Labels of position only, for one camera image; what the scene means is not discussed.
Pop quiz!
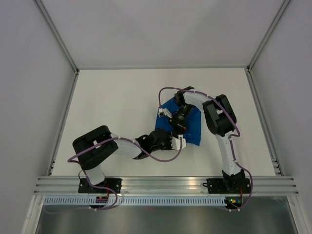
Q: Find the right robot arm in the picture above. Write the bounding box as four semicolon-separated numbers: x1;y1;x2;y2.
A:
169;86;253;194

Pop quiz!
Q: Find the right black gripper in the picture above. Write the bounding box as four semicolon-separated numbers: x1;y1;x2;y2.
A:
168;103;194;136

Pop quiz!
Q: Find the aluminium frame post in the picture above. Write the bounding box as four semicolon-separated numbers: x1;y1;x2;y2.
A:
246;0;292;73
33;0;79;74

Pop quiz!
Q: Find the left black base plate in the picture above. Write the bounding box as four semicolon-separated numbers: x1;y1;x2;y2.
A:
78;178;122;194

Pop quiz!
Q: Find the aluminium front rail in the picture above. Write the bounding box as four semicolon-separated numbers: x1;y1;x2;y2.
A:
33;176;299;196

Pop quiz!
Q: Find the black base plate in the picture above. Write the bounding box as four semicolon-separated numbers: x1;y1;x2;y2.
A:
78;178;122;194
202;178;252;195

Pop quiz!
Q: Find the white slotted cable duct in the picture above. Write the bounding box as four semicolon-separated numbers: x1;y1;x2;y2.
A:
43;195;226;206

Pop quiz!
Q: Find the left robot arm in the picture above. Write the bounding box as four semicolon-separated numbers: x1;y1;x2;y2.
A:
72;125;173;193

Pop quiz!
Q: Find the right aluminium frame post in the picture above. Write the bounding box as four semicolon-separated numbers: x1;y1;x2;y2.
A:
246;0;292;73

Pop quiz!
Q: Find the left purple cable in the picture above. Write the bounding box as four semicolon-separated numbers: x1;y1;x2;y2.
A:
43;135;183;215

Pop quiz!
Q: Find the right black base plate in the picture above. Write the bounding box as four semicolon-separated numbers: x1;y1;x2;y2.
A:
202;178;252;195

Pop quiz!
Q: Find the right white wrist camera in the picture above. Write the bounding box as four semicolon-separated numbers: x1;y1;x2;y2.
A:
158;108;172;118

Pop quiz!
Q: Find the left aluminium frame post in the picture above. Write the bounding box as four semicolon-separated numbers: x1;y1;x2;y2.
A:
33;0;79;74

